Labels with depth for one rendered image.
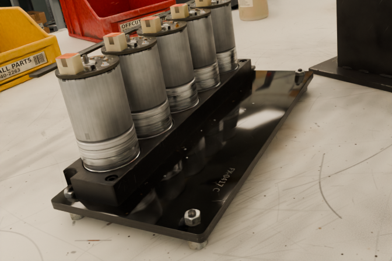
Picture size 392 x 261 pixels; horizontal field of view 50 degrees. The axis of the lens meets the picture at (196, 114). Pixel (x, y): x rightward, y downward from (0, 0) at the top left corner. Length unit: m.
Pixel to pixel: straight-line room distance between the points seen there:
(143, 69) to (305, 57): 0.18
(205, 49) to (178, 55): 0.03
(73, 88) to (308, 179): 0.10
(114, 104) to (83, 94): 0.01
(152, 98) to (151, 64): 0.02
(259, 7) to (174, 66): 0.29
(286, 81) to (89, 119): 0.14
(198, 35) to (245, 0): 0.26
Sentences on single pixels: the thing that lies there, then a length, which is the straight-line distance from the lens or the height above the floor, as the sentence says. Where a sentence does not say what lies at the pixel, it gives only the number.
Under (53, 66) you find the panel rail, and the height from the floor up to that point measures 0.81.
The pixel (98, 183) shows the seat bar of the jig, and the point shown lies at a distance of 0.17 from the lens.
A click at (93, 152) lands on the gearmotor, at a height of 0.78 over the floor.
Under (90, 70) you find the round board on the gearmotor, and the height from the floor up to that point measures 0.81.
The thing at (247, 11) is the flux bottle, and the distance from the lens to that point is 0.48.
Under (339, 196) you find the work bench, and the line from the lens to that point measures 0.18.
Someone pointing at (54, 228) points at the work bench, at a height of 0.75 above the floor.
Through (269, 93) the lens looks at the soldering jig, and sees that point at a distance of 0.25.
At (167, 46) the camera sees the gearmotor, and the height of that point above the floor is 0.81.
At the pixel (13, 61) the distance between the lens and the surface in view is 0.41.
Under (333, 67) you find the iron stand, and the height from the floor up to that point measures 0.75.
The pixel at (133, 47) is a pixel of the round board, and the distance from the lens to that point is 0.18.
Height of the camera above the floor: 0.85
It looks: 24 degrees down
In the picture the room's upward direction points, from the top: 10 degrees counter-clockwise
